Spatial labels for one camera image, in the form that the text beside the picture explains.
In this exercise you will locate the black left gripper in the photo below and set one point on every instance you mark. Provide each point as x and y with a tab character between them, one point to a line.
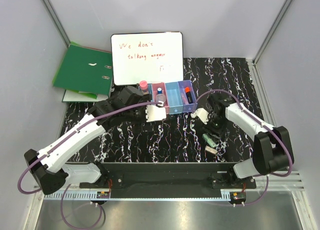
144	119

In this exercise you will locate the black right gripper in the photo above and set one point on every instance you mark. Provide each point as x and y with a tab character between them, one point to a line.
217	133

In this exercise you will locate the light blue plastic bin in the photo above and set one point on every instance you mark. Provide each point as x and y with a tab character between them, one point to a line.
150	90

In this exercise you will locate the clear round glitter container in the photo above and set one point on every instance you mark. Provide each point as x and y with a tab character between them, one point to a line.
162	99

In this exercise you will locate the pink capped glitter jar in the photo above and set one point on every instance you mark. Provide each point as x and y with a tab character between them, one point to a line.
143	85

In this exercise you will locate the pink plastic bin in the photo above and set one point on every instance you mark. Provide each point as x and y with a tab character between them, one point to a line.
154	93

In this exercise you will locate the purple plastic bin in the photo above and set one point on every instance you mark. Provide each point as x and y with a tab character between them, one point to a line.
182	85

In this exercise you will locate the pink eraser bar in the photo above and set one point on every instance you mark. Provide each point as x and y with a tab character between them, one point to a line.
184	99

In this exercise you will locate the orange black highlighter marker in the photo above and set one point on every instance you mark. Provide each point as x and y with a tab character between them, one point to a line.
188	95

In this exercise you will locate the white dry-erase board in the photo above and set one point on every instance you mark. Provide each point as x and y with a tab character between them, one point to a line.
154	57

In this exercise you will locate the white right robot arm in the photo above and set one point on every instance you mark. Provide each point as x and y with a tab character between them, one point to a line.
272	148

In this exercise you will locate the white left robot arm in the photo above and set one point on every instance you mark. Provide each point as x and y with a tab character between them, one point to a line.
49	165

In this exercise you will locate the white small eraser block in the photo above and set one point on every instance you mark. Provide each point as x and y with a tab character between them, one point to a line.
211	150

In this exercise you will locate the green white paper booklet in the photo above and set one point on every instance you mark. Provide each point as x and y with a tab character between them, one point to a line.
75	97

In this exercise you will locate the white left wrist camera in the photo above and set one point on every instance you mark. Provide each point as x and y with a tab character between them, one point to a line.
155	113

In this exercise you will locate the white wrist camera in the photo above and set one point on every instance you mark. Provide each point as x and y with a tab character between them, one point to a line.
201	114
155	113

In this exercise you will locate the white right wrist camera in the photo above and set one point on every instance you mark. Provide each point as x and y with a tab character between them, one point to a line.
201	114

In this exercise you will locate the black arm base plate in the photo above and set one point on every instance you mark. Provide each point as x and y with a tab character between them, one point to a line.
166	181

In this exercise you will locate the green ring binder folder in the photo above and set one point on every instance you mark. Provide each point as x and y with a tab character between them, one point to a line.
85	70

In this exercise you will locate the aluminium rail frame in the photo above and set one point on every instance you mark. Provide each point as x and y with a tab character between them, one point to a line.
275	204

